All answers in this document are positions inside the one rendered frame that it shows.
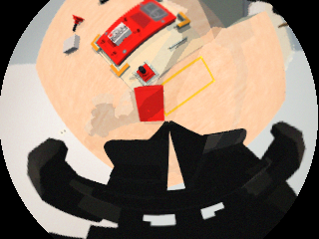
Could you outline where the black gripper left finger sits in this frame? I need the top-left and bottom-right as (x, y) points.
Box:
(104, 122), (170, 187)

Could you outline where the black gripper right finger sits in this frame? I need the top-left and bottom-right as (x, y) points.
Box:
(168, 120), (247, 188)

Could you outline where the red car hood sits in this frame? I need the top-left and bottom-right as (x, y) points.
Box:
(135, 85), (163, 122)

